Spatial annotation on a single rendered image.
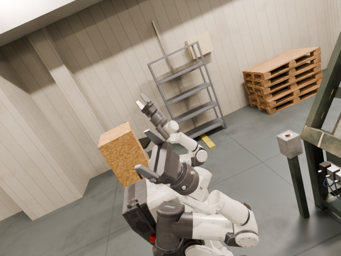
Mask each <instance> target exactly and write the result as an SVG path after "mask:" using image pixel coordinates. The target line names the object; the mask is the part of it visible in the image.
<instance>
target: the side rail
mask: <svg viewBox="0 0 341 256"><path fill-rule="evenodd" d="M340 82H341V31H340V34H339V36H338V39H337V42H336V45H335V47H334V50H333V52H332V55H331V58H330V60H329V63H328V65H327V68H326V71H325V73H324V76H323V78H322V81H321V84H320V86H319V89H318V92H317V94H316V97H315V99H314V102H313V105H312V107H311V110H310V112H309V115H308V118H307V120H306V123H305V125H306V126H309V127H314V128H319V129H321V128H322V125H323V123H324V121H325V118H326V116H327V113H328V111H329V108H330V106H331V104H332V101H333V99H334V97H332V96H333V93H334V91H335V89H336V87H339V84H340Z"/></svg>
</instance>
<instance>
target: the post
mask: <svg viewBox="0 0 341 256"><path fill-rule="evenodd" d="M287 160H288V164H289V169H290V173H291V178H292V182H293V187H294V191H295V195H296V200H297V204H298V209H299V214H300V215H301V216H302V217H303V218H306V217H309V216H310V214H309V209H308V204H307V200H306V195H305V190H304V185H303V180H302V175H301V170H300V165H299V160H298V156H296V157H294V158H292V159H289V158H287Z"/></svg>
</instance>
